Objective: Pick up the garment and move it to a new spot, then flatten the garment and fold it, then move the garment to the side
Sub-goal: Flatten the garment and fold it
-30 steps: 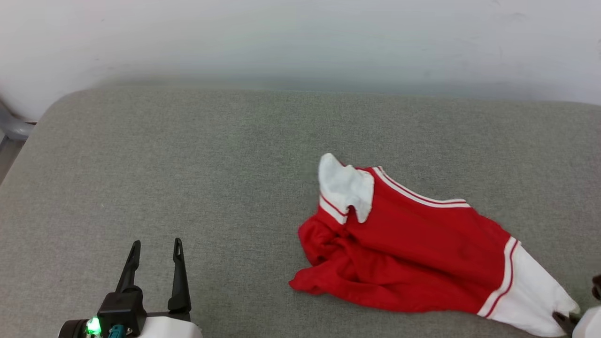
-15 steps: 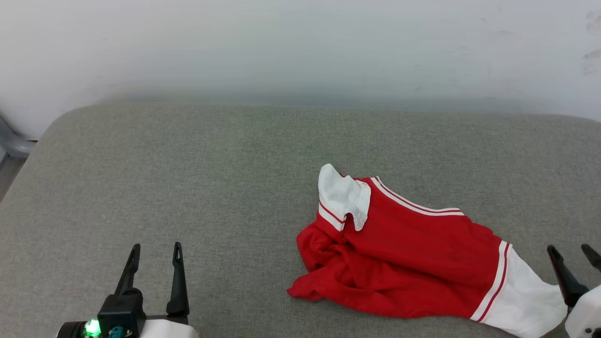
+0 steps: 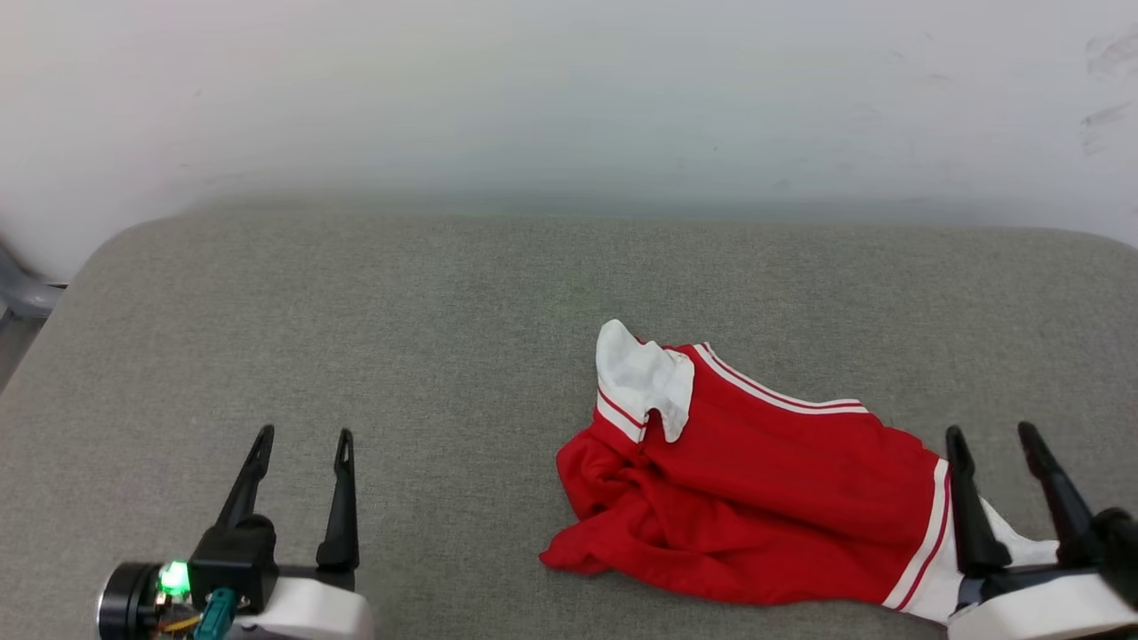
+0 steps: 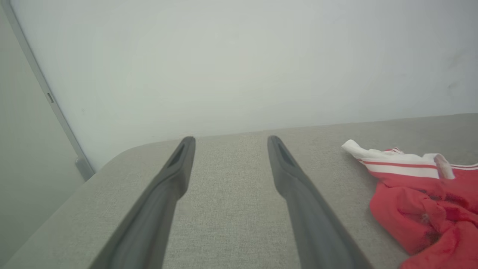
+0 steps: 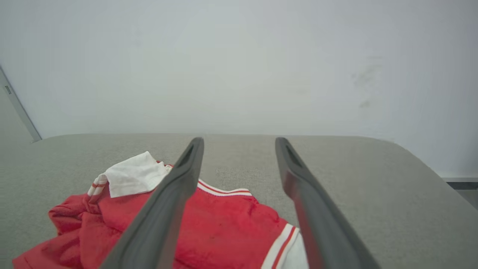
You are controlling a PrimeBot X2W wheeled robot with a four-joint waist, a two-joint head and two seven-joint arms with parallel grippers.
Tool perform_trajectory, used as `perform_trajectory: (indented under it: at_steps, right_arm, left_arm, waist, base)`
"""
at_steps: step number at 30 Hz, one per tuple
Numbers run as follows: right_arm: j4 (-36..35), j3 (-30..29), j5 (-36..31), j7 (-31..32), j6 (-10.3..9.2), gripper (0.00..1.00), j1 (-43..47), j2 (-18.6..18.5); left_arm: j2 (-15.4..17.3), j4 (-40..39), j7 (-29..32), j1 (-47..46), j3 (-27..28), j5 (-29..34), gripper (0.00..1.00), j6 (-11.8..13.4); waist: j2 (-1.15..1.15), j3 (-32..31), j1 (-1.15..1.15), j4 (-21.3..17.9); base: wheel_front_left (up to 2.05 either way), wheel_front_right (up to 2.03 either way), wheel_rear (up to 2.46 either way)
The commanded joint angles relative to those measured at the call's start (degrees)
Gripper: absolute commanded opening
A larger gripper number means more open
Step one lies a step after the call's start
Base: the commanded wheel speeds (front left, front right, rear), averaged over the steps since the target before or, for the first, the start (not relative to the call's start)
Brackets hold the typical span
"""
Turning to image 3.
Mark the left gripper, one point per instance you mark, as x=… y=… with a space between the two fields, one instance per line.
x=236 y=560

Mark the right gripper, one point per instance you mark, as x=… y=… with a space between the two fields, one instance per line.
x=1040 y=609

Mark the red and white jersey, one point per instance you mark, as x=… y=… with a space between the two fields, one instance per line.
x=765 y=498

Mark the grey metal frame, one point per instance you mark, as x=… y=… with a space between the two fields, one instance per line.
x=22 y=293

